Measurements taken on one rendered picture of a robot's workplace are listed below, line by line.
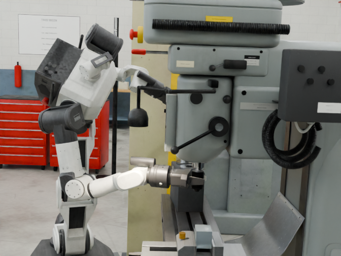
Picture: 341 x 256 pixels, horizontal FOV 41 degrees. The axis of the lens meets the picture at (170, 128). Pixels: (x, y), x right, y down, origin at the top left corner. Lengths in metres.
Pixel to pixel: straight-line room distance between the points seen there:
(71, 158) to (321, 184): 0.94
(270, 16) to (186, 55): 0.31
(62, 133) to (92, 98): 0.19
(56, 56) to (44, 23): 8.97
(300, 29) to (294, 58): 9.89
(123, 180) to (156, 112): 1.71
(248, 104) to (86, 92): 0.69
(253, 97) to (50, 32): 9.51
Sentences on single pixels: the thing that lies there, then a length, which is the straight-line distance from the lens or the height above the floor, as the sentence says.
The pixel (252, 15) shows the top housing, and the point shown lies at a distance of 1.56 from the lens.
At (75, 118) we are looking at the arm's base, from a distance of 1.84.
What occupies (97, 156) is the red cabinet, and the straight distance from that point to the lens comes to 6.31.
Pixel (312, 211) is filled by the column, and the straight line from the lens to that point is 1.68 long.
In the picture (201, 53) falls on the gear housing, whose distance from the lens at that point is 1.54.
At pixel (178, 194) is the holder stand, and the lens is 2.07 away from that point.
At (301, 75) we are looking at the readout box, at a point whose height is 1.65.
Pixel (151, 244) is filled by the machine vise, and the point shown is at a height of 1.06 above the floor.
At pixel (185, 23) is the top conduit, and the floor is 1.79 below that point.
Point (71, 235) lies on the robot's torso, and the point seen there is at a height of 0.75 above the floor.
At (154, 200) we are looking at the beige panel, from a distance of 3.55.
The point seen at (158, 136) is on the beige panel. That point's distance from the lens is 3.43.
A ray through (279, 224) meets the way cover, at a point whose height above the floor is 1.06.
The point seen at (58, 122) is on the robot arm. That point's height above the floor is 1.42.
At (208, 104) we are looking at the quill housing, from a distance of 1.58.
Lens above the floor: 1.70
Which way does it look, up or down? 9 degrees down
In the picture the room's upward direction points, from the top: 2 degrees clockwise
